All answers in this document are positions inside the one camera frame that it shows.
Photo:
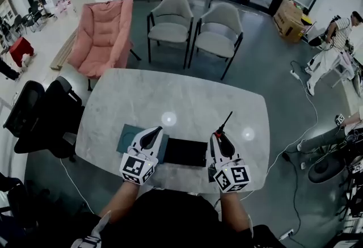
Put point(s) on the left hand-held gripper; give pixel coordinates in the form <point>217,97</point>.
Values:
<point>137,168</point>

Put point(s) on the pink padded chair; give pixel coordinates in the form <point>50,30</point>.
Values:
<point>102,39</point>

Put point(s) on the cardboard box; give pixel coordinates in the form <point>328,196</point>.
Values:
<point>289,21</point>

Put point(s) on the black screwdriver with red collar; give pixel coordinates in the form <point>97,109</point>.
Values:
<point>217,135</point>

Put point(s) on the black box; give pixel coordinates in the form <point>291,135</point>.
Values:
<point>185,153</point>

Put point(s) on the group of black chairs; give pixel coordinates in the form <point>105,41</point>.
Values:
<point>34,14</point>

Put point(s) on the white power strip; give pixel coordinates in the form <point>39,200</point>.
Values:
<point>294,74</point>
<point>286,234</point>

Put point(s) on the person's left forearm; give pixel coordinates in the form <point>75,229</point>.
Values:
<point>122,198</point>

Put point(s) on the red stool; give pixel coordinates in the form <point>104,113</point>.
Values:
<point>20,48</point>

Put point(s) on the black power adapter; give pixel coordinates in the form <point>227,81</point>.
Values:
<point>286,156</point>

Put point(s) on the wooden pallet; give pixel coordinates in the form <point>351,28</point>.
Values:
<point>63,51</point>

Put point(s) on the grey upholstered chair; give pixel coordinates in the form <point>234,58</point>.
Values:
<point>218,42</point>
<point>170,31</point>

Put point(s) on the black office chair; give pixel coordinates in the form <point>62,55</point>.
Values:
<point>42,119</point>

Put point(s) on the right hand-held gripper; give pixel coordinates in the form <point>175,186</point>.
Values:
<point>232,176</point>

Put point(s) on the person's right forearm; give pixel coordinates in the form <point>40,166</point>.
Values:
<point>234,210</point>

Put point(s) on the person's black shirt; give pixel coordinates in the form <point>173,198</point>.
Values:
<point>175,218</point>

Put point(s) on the teal box lid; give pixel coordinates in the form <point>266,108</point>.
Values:
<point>126,134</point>

